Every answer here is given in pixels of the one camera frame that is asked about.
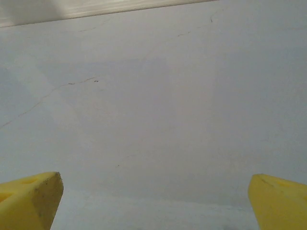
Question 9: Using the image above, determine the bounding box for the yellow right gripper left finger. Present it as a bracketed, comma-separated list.
[0, 171, 64, 230]

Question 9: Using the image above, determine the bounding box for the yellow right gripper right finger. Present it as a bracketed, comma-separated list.
[248, 174, 307, 230]

